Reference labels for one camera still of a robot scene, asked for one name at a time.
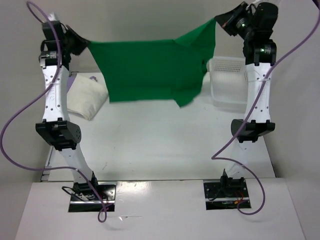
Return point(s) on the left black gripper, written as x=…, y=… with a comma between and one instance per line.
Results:
x=82, y=42

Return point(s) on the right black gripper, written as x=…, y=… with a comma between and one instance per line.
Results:
x=227, y=19

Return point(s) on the purple t shirt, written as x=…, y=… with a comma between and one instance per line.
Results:
x=80, y=84

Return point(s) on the cream t shirt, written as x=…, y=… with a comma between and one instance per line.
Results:
x=88, y=104

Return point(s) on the green t shirt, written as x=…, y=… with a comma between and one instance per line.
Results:
x=169, y=69

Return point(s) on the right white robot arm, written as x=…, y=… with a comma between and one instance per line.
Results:
x=254, y=24

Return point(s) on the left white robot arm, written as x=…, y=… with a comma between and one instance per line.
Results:
x=56, y=128

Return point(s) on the white perforated plastic basket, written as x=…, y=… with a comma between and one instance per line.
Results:
x=228, y=83

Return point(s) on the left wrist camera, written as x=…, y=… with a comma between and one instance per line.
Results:
x=53, y=17

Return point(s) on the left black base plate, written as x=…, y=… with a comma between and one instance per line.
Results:
x=80, y=203

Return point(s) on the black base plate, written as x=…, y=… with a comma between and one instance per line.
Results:
x=80, y=203
x=225, y=198

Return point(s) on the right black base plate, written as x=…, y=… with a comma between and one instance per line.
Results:
x=225, y=198

